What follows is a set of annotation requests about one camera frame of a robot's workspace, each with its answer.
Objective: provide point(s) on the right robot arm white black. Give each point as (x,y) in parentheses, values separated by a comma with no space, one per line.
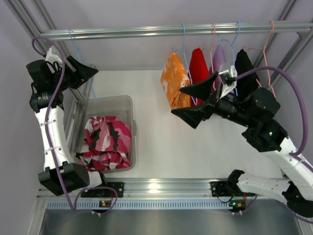
(264,134)

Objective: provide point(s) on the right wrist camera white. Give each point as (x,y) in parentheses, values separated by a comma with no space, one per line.
(227,75)

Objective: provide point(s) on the red trousers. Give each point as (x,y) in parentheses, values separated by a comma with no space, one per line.
(198,67)

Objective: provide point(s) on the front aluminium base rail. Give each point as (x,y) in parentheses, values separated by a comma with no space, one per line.
(170,188)

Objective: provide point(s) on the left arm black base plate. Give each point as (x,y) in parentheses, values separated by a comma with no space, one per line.
(105,193)

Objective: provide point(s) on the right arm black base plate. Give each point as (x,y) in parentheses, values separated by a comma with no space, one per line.
(225,188)

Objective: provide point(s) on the lilac trousers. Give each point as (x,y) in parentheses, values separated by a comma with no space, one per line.
(218,59)

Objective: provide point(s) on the pink hanger under red trousers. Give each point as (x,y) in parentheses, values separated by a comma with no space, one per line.
(214,36)

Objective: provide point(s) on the pink camouflage trousers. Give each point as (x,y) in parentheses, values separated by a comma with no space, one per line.
(107,144)

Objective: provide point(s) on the blue hanger under lilac trousers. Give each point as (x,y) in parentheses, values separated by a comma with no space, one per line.
(231,45)

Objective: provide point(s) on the clear plastic bin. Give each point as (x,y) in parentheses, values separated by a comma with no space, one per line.
(119,106)

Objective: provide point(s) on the left aluminium frame post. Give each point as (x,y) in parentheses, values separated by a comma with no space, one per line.
(34,19)

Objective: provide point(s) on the grey slotted cable duct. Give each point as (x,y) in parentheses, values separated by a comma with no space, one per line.
(206,204)

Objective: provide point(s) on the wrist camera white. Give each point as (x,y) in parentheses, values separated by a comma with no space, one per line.
(52,55)
(227,75)

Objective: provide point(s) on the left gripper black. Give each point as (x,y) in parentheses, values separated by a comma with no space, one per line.
(71,74)

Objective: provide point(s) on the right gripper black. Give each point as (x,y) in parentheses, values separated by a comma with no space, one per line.
(212,102)

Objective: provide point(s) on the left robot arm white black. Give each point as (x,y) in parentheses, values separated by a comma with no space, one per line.
(50,78)

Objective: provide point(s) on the aluminium frame post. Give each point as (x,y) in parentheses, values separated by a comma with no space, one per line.
(292,9)
(34,19)

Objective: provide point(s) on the aluminium hanging rail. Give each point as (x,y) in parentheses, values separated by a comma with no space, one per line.
(177,30)

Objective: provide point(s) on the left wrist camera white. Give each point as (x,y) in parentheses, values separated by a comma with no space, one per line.
(52,55)

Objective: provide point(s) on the right aluminium frame post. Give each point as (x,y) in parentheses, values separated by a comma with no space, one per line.
(292,9)

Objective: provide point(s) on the orange white trousers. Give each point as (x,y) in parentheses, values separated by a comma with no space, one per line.
(173,78)

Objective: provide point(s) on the blue hanger under orange trousers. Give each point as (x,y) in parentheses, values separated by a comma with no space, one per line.
(184,53)

